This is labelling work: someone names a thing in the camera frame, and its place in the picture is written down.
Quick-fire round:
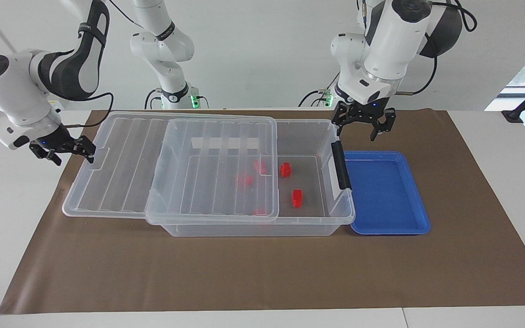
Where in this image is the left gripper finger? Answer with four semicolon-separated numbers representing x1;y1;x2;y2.
371;108;396;141
332;102;352;136

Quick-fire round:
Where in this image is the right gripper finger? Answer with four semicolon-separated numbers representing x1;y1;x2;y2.
29;142;61;166
72;135;97;164

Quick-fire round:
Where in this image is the clear ribbed plastic lid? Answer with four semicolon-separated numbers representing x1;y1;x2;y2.
62;112;279;225

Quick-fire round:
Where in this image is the black box latch clip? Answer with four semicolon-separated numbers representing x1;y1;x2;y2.
331;141;352;191

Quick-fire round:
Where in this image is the blue plastic tray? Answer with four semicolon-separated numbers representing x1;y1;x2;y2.
342;151;431;236

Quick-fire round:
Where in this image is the clear plastic storage box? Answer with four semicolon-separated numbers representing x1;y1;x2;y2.
146;119;355;237

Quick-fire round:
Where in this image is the white label strip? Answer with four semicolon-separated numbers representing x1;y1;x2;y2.
192;137;260;150

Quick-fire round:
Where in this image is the brown table mat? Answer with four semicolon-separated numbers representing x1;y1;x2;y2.
0;109;525;315

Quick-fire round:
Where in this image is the black base cable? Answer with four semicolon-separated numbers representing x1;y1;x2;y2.
144;88;160;110
298;72;341;108

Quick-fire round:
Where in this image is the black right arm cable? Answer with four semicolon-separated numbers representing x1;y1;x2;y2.
57;0;144;129

